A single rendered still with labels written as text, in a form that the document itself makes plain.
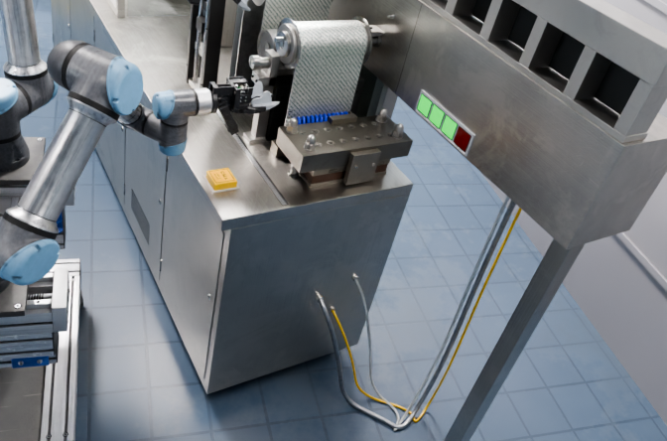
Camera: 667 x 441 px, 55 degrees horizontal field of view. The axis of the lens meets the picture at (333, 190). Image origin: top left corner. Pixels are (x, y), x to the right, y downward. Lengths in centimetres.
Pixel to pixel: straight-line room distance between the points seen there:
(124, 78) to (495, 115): 92
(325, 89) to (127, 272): 130
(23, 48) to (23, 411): 107
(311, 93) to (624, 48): 92
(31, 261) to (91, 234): 158
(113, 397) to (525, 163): 161
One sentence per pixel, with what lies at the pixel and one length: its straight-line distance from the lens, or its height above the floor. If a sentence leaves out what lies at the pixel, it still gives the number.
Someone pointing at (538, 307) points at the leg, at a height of 80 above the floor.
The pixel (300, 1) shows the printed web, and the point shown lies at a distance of 211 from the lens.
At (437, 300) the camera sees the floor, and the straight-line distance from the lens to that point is 305.
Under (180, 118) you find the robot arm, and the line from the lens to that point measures 180.
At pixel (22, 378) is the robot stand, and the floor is 21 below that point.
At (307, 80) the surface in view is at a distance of 195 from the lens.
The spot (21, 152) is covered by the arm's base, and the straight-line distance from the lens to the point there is 205.
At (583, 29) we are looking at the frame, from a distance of 155.
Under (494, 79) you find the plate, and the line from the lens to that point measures 172.
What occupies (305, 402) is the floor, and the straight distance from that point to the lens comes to 251.
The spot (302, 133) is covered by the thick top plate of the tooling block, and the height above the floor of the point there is 102.
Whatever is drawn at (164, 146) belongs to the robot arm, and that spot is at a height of 99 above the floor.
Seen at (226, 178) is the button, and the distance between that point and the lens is 187.
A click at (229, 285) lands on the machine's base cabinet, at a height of 63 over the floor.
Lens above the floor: 203
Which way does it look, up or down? 36 degrees down
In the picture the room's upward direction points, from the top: 15 degrees clockwise
